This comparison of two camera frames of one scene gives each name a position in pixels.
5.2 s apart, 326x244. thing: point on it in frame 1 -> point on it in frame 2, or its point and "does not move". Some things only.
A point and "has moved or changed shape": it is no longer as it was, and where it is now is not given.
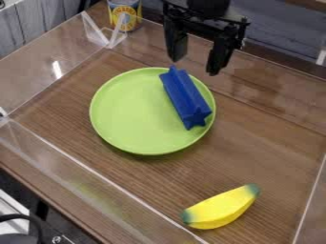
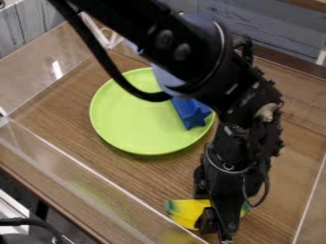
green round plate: x=137 y=116 does not move
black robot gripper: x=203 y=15 -> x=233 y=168
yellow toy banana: x=219 y=211 has moved or changed shape
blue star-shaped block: x=187 y=97 does not move
